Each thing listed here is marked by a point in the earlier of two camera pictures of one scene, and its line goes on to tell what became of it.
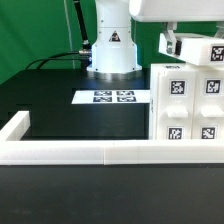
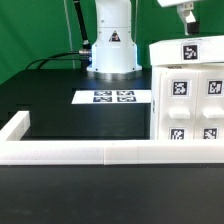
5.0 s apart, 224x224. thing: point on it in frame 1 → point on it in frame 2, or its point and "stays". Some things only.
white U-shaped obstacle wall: [14, 151] stays
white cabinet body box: [186, 102] stays
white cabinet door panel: [208, 104] stays
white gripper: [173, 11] → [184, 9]
